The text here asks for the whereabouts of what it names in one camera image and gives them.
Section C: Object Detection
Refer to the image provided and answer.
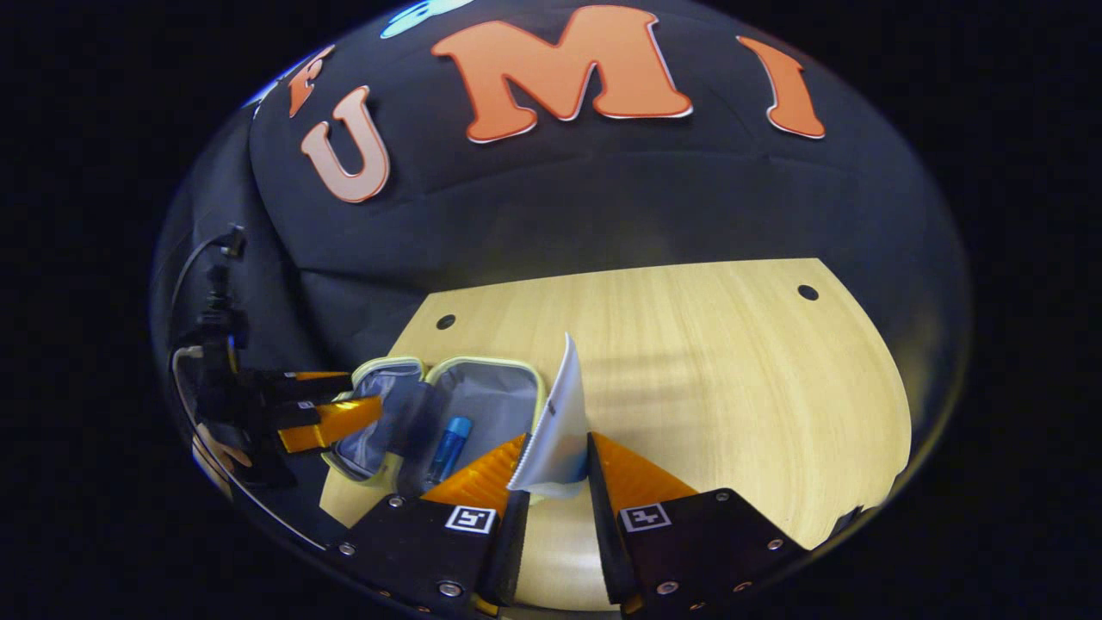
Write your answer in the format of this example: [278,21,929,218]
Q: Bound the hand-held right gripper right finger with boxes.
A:
[587,432,806,617]

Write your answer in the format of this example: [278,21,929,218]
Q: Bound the white skin care tube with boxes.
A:
[506,332,591,499]

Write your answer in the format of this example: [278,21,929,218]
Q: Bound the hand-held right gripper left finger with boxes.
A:
[331,433,530,617]

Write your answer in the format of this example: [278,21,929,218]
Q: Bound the thin grey cable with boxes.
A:
[168,232,330,549]

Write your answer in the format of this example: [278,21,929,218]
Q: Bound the black backdrop cloth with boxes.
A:
[151,0,974,535]

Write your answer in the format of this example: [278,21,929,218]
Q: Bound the teal skin care tube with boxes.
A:
[428,417,473,483]

